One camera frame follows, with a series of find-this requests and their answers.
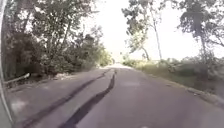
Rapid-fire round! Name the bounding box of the grey asphalt road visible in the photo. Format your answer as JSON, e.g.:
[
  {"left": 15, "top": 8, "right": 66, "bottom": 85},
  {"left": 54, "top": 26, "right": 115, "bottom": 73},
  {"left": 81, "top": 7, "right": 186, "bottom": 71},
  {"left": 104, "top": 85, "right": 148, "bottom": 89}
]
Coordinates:
[{"left": 6, "top": 63, "right": 224, "bottom": 128}]

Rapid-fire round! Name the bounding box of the grass verge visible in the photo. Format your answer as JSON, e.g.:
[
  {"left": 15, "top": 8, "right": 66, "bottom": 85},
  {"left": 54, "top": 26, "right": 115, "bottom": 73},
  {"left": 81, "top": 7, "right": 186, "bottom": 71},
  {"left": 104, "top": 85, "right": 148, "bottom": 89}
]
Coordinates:
[{"left": 122, "top": 59, "right": 224, "bottom": 101}]

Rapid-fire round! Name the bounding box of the wood of green trees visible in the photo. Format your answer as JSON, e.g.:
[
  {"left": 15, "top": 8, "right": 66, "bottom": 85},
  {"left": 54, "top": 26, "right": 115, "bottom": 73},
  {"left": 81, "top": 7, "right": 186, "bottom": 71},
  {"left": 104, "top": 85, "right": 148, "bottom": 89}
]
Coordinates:
[{"left": 1, "top": 0, "right": 114, "bottom": 83}]

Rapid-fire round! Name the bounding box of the row of tall trees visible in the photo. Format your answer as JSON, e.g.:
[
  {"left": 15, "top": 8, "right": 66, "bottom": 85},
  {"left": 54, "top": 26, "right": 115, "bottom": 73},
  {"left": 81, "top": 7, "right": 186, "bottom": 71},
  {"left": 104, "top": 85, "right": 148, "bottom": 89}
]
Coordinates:
[{"left": 120, "top": 0, "right": 224, "bottom": 73}]

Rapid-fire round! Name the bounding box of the pale guard rail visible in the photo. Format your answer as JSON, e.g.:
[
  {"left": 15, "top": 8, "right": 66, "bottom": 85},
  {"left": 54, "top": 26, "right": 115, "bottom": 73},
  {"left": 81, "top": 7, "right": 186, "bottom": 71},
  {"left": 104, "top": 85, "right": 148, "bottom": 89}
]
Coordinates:
[{"left": 3, "top": 72, "right": 32, "bottom": 85}]

